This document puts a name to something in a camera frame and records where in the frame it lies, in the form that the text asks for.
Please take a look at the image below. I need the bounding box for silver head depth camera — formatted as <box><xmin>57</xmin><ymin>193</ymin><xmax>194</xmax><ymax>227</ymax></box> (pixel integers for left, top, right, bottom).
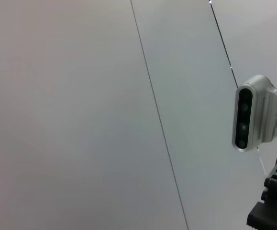
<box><xmin>231</xmin><ymin>74</ymin><xmax>277</xmax><ymax>153</ymax></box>

